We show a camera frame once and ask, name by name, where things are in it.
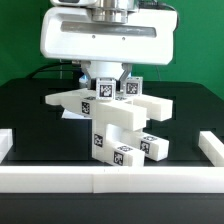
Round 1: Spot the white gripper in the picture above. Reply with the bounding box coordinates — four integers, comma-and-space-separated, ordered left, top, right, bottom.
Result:
40, 7, 176, 91

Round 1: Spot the white tagged cube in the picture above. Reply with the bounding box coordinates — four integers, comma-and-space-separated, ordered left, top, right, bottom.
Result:
96, 77, 116, 100
123, 77, 143, 96

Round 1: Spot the white chair back part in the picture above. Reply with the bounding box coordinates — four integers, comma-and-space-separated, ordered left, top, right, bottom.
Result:
45, 89, 173, 131

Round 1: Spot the white chair seat part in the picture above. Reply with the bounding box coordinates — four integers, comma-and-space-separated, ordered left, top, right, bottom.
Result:
92, 120, 128, 161

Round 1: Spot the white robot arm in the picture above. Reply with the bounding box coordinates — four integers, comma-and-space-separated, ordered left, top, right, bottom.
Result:
40, 0, 179, 81

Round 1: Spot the white fiducial marker sheet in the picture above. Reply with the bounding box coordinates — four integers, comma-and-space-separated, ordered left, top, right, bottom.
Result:
62, 110, 83, 119

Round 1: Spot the white left fence block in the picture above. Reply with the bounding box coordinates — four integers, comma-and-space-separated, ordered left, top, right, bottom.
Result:
0, 129, 13, 163

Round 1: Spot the white right fence bar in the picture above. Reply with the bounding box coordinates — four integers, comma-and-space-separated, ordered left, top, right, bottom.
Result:
198, 131, 224, 167

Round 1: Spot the white fence bar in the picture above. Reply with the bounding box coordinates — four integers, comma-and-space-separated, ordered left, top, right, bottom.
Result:
198, 131, 224, 167
0, 166, 224, 193

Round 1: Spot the white front fence bar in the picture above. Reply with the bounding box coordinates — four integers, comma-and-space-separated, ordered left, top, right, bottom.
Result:
0, 166, 224, 193

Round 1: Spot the black cable bundle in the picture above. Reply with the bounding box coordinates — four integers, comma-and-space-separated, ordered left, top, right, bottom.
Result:
25, 59, 84, 80

